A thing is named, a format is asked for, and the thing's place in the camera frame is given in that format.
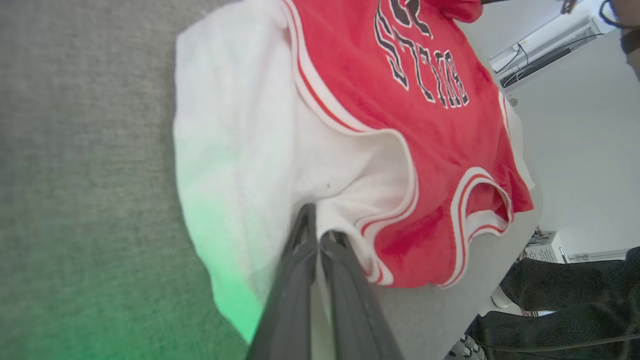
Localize red and white jersey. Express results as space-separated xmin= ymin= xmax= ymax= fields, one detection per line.
xmin=172 ymin=0 xmax=536 ymax=346

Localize white wall unit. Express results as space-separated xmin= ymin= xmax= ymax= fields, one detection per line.
xmin=489 ymin=15 xmax=608 ymax=91

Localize person legs black trousers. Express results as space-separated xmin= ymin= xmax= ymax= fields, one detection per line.
xmin=465 ymin=246 xmax=640 ymax=360

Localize small white box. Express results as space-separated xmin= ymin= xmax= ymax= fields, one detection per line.
xmin=522 ymin=230 xmax=569 ymax=264

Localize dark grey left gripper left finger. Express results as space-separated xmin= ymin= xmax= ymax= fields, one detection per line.
xmin=247 ymin=202 xmax=320 ymax=360

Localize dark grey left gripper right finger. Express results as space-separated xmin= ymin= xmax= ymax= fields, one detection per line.
xmin=320 ymin=230 xmax=405 ymax=360

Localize grey and white sneaker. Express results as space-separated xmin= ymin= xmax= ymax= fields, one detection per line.
xmin=445 ymin=334 xmax=488 ymax=360

